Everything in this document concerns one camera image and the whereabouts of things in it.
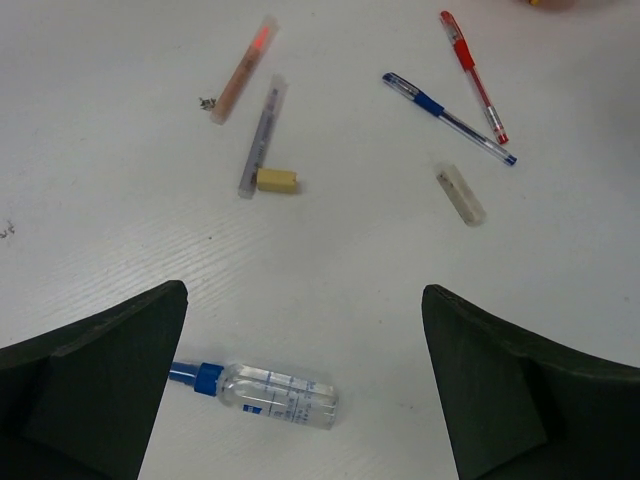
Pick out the small tan eraser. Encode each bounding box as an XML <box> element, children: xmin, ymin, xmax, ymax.
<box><xmin>256</xmin><ymin>168</ymin><xmax>298</xmax><ymax>194</ymax></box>

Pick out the orange round divided container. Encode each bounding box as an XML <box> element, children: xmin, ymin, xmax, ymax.
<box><xmin>525</xmin><ymin>0</ymin><xmax>617</xmax><ymax>12</ymax></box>

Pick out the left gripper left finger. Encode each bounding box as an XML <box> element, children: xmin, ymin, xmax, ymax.
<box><xmin>1</xmin><ymin>280</ymin><xmax>188</xmax><ymax>479</ymax></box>

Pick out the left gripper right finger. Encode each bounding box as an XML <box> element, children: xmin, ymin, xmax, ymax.
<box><xmin>421</xmin><ymin>285</ymin><xmax>639</xmax><ymax>479</ymax></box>

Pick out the pink capped pen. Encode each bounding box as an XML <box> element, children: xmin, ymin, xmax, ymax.
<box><xmin>211</xmin><ymin>15</ymin><xmax>279</xmax><ymax>125</ymax></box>

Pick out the clear blue glue bottle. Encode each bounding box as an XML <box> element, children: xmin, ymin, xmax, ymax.
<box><xmin>169</xmin><ymin>362</ymin><xmax>339</xmax><ymax>430</ymax></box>

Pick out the red gel pen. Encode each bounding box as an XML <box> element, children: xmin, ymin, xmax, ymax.
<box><xmin>439</xmin><ymin>10</ymin><xmax>509</xmax><ymax>145</ymax></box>

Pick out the blue gel pen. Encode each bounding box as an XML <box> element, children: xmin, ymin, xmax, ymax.
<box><xmin>382</xmin><ymin>72</ymin><xmax>517</xmax><ymax>166</ymax></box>

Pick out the white eraser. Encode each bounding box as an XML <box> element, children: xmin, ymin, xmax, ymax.
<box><xmin>435</xmin><ymin>162</ymin><xmax>487</xmax><ymax>227</ymax></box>

